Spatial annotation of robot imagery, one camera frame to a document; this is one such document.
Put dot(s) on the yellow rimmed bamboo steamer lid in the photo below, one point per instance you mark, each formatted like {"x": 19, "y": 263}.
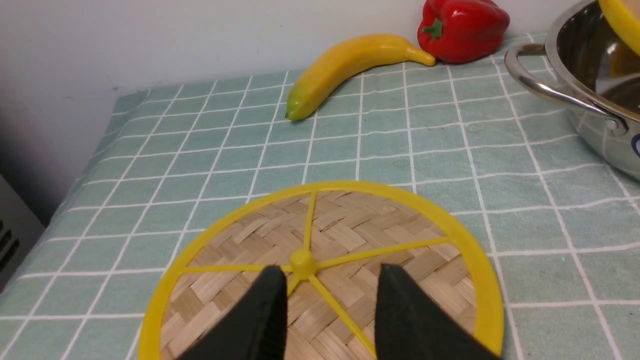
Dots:
{"x": 330, "y": 240}

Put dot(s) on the red bell pepper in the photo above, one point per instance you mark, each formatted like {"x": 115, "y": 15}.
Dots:
{"x": 462, "y": 31}

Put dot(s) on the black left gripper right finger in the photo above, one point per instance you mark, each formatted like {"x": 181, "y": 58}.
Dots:
{"x": 409, "y": 325}

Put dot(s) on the yellow plastic banana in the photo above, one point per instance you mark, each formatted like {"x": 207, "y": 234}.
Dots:
{"x": 344, "y": 61}

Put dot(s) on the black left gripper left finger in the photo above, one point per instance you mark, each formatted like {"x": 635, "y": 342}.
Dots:
{"x": 254, "y": 329}

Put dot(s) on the stainless steel pot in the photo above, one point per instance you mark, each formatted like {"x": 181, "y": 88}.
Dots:
{"x": 597, "y": 80}

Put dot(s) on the grey appliance at table edge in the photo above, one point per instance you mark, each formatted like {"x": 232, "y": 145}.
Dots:
{"x": 20, "y": 230}

